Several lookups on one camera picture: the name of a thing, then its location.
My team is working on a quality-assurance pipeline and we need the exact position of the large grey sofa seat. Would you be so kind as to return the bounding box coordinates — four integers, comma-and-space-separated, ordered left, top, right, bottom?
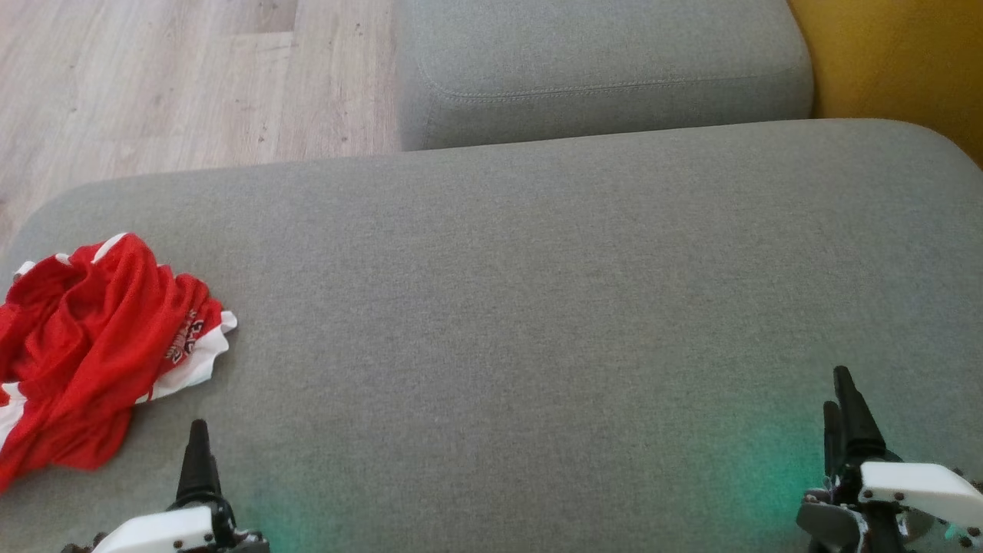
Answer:
0, 119, 983, 553

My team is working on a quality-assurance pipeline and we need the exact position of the yellow sofa backrest cushion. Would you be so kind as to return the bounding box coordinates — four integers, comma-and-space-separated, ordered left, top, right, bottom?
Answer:
787, 0, 983, 168

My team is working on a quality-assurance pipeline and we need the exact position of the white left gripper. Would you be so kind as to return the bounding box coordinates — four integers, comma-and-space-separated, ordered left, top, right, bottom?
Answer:
61, 419, 271, 553

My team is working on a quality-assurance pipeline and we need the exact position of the red white mesh garment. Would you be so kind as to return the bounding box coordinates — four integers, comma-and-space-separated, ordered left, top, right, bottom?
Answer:
0, 232, 238, 492

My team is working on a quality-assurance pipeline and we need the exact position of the small grey sofa cushion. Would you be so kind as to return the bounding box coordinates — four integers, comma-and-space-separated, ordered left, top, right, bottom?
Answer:
393, 0, 815, 152

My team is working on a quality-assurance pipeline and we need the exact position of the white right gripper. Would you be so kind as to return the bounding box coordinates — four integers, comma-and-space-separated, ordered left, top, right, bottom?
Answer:
796, 366, 983, 553

